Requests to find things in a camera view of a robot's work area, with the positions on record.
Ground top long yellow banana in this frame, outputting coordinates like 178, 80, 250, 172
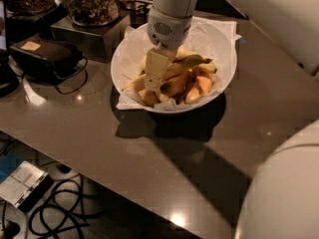
174, 48, 217, 74

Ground orange bruised banana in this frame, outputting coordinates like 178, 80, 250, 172
156, 71, 189, 103

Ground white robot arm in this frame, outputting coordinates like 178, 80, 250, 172
147, 0, 319, 239

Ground black floor cables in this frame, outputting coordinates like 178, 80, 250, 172
27, 174, 118, 239

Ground curved front yellow banana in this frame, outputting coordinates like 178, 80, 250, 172
122, 53, 213, 92

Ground dark metal stand block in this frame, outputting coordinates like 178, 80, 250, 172
52, 11, 131, 63

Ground orange fruit piece right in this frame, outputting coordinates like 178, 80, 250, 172
184, 76, 212, 104

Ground white bowl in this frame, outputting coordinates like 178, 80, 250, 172
110, 17, 238, 115

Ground silver box on floor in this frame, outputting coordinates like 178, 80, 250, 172
0, 161, 53, 213

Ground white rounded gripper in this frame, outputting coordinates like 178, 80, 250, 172
145, 7, 192, 92

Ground glass jar of granola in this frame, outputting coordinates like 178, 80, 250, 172
63, 0, 120, 27

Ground black cable on table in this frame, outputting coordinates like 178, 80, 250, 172
23, 57, 90, 96

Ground small lower left banana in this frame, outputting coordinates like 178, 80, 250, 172
140, 89, 160, 107

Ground white paper liner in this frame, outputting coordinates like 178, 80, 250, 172
115, 16, 243, 112

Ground blue object on floor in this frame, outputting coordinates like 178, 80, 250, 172
0, 152, 23, 183

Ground dark device left edge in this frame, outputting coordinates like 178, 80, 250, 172
0, 0, 19, 98

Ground black pouch with label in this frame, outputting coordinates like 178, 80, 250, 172
10, 35, 85, 85

